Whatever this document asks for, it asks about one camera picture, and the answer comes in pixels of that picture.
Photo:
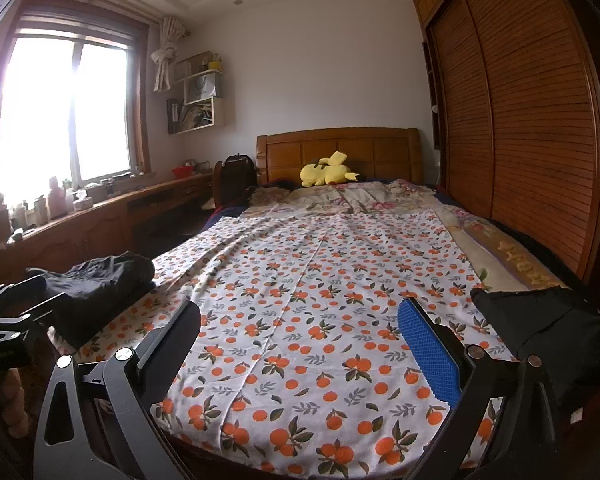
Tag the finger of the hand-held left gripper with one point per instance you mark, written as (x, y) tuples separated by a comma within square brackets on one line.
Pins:
[(50, 310), (20, 290)]

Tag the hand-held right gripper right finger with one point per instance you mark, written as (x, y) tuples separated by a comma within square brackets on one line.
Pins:
[(430, 352)]

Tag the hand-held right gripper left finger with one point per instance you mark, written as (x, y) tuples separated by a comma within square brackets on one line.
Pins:
[(172, 342)]

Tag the black jacket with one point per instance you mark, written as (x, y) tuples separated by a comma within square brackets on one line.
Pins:
[(105, 275)]

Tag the pile of black clothes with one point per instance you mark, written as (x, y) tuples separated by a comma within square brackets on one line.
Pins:
[(555, 330)]

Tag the person's left hand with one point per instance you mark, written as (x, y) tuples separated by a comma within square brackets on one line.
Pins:
[(12, 397)]

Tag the pink bottle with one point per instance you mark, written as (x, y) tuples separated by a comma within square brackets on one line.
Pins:
[(56, 200)]

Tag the wooden desk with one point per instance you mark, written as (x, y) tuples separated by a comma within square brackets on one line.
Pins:
[(100, 220)]

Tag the tissue box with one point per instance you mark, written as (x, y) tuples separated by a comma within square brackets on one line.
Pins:
[(82, 202)]

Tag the yellow patterned blanket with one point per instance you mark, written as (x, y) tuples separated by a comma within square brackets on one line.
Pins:
[(505, 255)]

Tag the wooden bed with orange-print sheet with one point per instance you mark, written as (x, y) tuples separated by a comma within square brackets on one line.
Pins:
[(305, 310)]

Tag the floral quilt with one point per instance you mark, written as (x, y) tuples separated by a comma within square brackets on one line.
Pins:
[(360, 197)]

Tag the red bowl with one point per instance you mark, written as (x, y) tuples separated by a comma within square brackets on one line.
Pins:
[(182, 172)]

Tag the black backpack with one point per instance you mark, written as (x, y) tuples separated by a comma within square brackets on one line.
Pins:
[(235, 180)]

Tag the wooden framed window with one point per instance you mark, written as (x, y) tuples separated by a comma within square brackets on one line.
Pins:
[(55, 105)]

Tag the yellow plush toy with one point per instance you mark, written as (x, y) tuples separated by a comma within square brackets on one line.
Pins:
[(325, 172)]

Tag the wooden headboard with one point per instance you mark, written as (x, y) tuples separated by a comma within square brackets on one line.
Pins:
[(380, 150)]

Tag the white paper bag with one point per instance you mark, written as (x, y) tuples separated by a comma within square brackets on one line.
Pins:
[(204, 86)]

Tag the wooden slatted wardrobe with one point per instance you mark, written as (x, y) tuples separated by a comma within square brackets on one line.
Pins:
[(530, 110)]

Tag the tied white curtain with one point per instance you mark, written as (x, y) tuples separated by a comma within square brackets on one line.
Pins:
[(163, 60)]

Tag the small yellow figure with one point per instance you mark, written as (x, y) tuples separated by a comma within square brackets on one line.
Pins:
[(213, 65)]

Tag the white wall shelf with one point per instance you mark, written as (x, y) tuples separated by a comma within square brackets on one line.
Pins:
[(220, 112)]

